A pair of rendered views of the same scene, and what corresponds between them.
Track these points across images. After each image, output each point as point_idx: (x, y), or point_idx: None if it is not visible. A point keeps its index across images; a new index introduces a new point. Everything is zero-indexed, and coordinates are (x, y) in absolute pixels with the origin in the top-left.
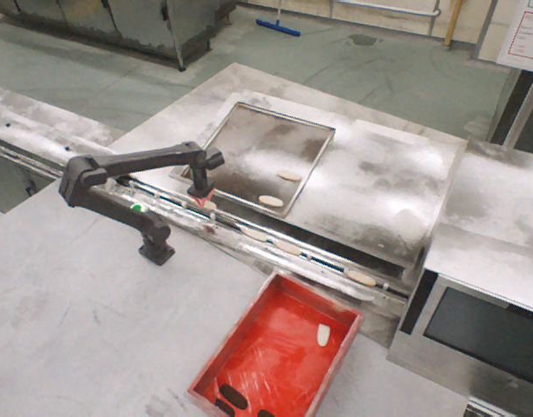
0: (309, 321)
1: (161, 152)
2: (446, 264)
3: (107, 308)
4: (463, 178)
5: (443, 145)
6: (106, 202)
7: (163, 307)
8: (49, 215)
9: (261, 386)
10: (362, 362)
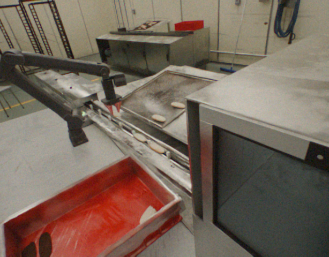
0: (143, 201)
1: (74, 60)
2: (217, 96)
3: (27, 164)
4: (292, 49)
5: None
6: (30, 84)
7: (55, 169)
8: (44, 116)
9: (71, 243)
10: (170, 252)
